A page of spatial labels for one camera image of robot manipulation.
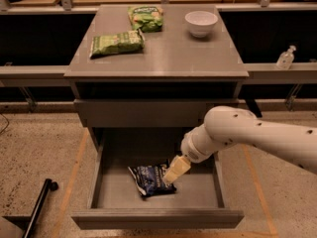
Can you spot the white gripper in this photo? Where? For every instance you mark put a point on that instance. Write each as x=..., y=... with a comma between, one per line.
x=191, y=150

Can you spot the blue chip bag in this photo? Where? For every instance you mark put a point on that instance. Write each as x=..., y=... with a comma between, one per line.
x=149, y=179

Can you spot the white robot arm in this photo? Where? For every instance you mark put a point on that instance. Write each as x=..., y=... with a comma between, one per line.
x=225, y=126

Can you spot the open grey middle drawer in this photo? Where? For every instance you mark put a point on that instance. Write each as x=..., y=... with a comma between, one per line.
x=115, y=203

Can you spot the closed grey top drawer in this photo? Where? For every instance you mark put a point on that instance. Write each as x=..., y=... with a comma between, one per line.
x=141, y=113

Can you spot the grey drawer cabinet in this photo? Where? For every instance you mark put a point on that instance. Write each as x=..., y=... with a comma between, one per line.
x=170, y=50

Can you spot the green chip bag front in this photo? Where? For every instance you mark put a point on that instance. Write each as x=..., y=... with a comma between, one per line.
x=122, y=43

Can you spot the green chip bag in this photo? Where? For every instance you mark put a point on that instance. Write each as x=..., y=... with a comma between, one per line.
x=122, y=43
x=148, y=19

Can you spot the green chip bag rear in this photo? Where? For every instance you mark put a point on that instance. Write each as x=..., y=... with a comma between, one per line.
x=148, y=19

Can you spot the white bowl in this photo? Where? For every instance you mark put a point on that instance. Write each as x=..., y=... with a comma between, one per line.
x=200, y=24

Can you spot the clear sanitizer bottle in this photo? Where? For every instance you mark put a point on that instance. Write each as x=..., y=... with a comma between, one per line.
x=286, y=59

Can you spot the black metal leg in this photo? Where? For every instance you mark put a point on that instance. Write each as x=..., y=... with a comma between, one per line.
x=49, y=185

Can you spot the grey metal rail shelf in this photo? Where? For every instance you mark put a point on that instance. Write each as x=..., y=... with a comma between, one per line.
x=249, y=73

